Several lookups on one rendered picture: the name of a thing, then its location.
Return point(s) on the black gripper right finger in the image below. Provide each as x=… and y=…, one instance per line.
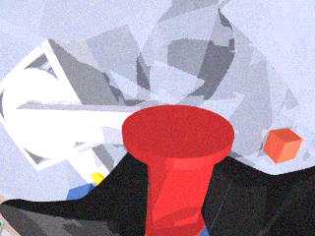
x=243, y=201

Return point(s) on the white cylinder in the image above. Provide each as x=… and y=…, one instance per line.
x=311, y=149

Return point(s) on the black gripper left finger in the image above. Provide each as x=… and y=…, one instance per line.
x=117, y=206

